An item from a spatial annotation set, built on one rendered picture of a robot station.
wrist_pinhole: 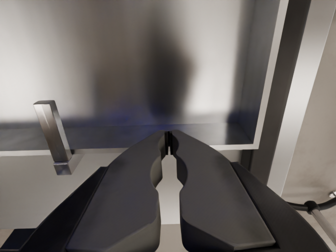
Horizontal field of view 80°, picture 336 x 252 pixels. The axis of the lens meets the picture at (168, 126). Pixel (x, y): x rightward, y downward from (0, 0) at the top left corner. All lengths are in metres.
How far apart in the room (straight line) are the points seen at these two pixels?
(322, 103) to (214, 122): 1.24
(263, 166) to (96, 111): 0.14
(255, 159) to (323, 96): 1.21
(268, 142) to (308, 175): 1.48
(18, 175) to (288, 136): 0.25
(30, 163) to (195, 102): 0.16
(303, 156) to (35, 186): 1.44
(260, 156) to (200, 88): 0.07
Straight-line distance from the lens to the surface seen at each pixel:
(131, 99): 0.16
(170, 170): 0.19
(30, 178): 0.24
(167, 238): 1.85
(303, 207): 1.63
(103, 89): 0.16
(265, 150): 0.17
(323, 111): 1.41
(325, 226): 1.58
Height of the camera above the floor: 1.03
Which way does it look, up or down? 63 degrees down
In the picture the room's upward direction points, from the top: 180 degrees clockwise
